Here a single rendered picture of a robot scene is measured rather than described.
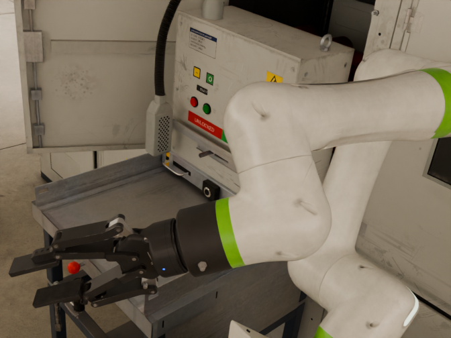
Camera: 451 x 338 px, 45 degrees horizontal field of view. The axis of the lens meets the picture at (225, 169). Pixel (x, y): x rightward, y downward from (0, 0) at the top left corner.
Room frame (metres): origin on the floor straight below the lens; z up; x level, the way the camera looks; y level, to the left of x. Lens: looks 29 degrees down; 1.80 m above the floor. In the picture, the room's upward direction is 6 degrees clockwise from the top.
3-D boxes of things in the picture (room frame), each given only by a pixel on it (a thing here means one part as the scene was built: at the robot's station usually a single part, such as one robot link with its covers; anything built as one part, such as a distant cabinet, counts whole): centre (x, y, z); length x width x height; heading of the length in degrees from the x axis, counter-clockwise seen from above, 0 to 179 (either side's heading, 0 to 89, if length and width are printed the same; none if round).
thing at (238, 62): (1.48, 0.02, 1.15); 0.48 x 0.01 x 0.48; 45
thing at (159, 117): (1.57, 0.22, 1.04); 0.08 x 0.05 x 0.17; 135
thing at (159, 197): (1.39, 0.11, 0.82); 0.68 x 0.62 x 0.06; 135
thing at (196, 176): (1.49, 0.01, 0.90); 0.54 x 0.05 x 0.06; 45
